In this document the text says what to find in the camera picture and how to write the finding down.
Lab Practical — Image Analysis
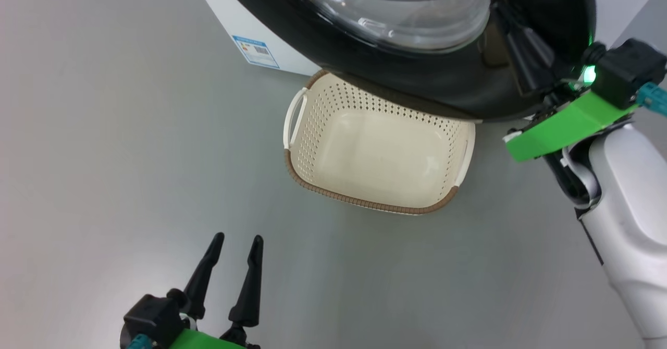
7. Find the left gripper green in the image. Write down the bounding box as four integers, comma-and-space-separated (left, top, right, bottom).
166, 232, 264, 349

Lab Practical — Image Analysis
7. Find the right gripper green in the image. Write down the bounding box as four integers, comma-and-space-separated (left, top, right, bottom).
492, 4, 639, 163

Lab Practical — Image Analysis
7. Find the black round glass washer door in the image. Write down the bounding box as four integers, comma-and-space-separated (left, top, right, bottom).
211, 0, 597, 123

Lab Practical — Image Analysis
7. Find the white front-load washing machine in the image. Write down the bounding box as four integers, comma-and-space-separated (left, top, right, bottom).
188, 0, 667, 77

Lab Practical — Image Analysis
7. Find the cream laundry basket brown rim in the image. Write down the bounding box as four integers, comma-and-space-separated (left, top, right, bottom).
283, 70, 476, 216

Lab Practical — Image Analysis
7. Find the blue energy label sticker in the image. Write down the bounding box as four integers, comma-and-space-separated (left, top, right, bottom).
232, 35, 280, 69

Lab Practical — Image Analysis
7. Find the teal left camera connector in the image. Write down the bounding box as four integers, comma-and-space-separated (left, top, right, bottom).
125, 333, 155, 349

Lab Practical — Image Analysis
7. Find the teal camera connector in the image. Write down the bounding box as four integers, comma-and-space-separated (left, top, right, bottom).
637, 82, 667, 118
125, 333, 155, 349

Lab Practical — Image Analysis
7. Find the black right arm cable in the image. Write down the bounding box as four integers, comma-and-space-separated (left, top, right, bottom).
542, 151, 600, 210

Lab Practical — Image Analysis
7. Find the teal right camera connector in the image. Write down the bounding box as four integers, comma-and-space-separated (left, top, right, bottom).
637, 82, 667, 118

